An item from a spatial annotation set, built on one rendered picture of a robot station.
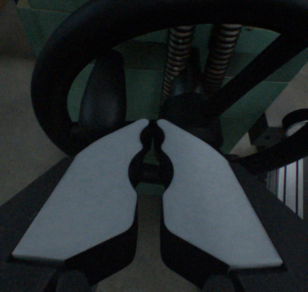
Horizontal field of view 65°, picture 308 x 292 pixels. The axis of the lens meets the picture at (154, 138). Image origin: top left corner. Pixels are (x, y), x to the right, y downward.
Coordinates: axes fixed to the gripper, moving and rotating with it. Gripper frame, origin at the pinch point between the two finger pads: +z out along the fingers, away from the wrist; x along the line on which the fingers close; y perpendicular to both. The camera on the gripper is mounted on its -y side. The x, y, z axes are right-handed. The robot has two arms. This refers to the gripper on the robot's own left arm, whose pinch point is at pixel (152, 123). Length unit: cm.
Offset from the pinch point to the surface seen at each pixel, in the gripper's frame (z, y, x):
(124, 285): 36, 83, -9
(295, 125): 28.1, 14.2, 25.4
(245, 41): 15.6, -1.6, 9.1
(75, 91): 32.9, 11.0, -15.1
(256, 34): 15.2, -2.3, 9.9
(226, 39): 13.1, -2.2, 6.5
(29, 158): 74, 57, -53
